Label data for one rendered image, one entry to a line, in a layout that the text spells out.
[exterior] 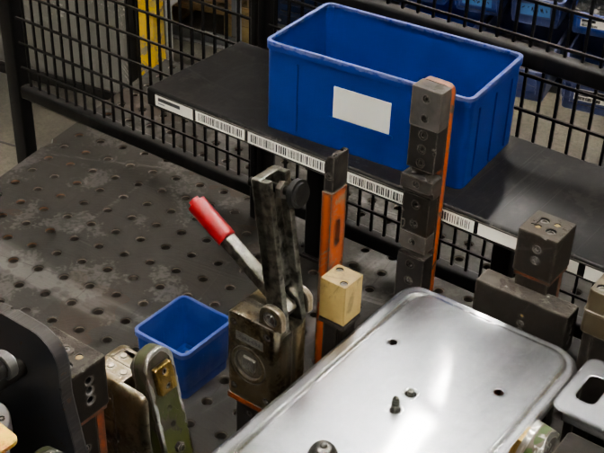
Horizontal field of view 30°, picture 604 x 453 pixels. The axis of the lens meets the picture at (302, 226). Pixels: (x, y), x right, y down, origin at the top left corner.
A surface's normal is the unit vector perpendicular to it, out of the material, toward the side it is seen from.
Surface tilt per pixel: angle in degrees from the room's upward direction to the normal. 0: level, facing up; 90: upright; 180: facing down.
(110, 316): 0
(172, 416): 78
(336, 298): 90
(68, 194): 0
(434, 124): 90
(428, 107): 90
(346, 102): 90
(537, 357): 0
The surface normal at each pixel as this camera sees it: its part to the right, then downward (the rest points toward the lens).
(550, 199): 0.03, -0.83
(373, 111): -0.54, 0.45
